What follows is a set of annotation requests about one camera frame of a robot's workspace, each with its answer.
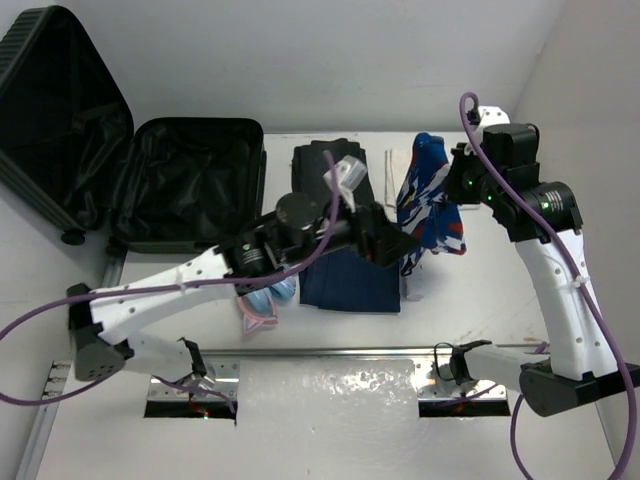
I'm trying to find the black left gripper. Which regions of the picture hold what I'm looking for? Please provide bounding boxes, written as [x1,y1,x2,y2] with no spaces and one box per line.
[281,182,418,266]

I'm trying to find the blue white red patterned garment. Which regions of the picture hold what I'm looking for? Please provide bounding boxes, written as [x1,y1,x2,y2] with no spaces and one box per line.
[396,132,467,277]

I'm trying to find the navy blue garment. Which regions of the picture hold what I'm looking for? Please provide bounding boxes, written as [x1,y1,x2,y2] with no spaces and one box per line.
[299,249,401,314]

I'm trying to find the white towel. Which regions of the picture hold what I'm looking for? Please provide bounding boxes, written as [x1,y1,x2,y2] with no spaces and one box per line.
[384,148,412,207]

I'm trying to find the black garment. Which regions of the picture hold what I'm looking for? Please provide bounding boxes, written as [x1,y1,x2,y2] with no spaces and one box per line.
[278,138,376,221]

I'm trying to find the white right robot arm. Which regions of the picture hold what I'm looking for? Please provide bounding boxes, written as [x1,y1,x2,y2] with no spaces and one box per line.
[444,123,626,417]

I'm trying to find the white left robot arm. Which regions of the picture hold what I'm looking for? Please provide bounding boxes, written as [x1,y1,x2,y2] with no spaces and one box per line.
[68,193,419,383]

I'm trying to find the white spray bottle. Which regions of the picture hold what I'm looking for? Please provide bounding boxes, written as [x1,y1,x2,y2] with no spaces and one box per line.
[403,280,423,302]

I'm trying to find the blue pink cat-ear headphones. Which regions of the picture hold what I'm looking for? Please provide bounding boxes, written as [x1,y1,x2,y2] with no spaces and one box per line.
[237,277,297,335]

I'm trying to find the black hard-shell suitcase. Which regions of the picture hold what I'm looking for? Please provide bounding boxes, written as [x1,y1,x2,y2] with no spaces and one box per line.
[0,5,268,256]

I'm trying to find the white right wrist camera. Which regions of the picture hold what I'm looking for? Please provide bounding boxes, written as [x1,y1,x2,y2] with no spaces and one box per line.
[467,106,511,134]

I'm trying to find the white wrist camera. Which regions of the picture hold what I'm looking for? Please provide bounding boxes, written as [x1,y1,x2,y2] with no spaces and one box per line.
[323,155,368,202]
[467,106,511,134]

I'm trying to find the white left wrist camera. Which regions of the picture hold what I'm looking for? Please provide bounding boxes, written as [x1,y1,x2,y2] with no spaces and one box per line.
[323,155,368,202]

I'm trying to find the metal mounting rail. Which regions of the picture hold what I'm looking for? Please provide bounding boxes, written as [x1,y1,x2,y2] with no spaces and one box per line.
[47,344,551,401]

